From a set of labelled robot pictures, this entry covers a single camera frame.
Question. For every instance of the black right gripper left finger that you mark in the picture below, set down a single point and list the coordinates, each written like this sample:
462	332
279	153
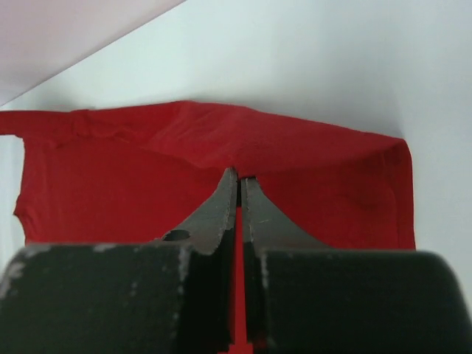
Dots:
170	295

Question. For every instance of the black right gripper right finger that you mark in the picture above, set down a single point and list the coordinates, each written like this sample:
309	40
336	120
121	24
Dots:
303	296

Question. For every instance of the red t shirt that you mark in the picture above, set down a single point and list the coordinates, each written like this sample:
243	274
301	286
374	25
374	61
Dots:
127	175

